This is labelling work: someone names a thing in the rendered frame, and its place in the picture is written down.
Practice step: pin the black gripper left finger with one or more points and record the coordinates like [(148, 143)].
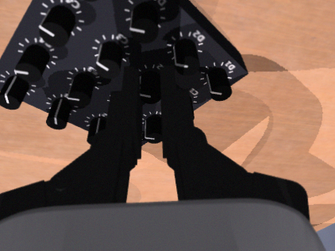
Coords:
[(101, 174)]

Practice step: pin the black knob box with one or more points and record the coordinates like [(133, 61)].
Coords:
[(162, 32)]

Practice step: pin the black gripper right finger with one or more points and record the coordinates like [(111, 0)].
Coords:
[(203, 172)]

